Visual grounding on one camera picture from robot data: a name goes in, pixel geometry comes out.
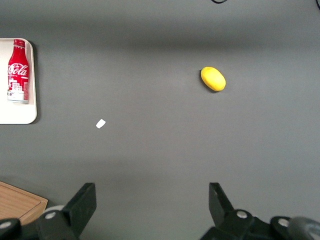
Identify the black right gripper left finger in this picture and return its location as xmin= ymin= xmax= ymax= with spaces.
xmin=36 ymin=182 xmax=98 ymax=240

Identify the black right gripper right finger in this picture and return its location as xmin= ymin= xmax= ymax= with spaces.
xmin=199 ymin=182 xmax=256 ymax=240

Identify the beige plastic tray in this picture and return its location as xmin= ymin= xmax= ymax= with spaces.
xmin=0 ymin=37 xmax=38 ymax=125

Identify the wooden drawer cabinet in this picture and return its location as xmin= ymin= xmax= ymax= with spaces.
xmin=0 ymin=180 xmax=49 ymax=226

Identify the yellow lemon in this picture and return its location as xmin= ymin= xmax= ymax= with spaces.
xmin=200 ymin=66 xmax=227 ymax=92

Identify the red cola bottle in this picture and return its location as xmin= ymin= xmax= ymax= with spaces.
xmin=6 ymin=39 xmax=30 ymax=104

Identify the black cable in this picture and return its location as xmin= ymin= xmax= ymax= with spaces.
xmin=210 ymin=0 xmax=320 ymax=10

